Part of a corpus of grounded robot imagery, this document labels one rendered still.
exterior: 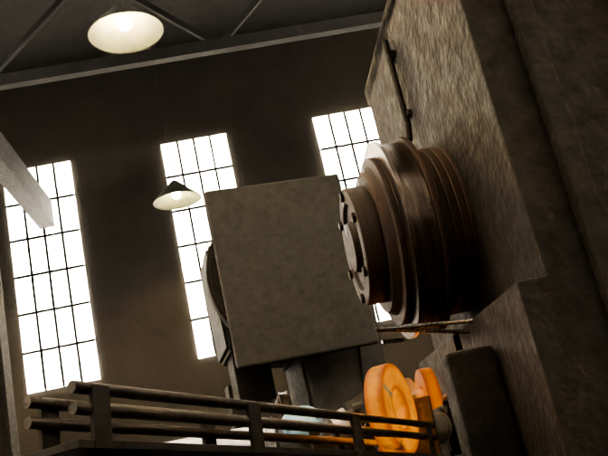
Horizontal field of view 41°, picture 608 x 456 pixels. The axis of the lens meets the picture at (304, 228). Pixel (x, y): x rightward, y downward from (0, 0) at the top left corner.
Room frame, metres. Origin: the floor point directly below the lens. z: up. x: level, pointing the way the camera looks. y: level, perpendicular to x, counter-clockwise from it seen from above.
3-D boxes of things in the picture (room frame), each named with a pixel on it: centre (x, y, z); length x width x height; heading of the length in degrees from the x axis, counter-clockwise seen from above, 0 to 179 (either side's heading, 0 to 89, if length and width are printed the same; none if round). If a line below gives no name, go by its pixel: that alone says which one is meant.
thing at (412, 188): (1.87, -0.22, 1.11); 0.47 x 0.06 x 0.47; 6
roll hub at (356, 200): (1.86, -0.12, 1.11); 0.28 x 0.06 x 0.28; 6
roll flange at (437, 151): (1.88, -0.30, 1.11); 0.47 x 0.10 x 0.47; 6
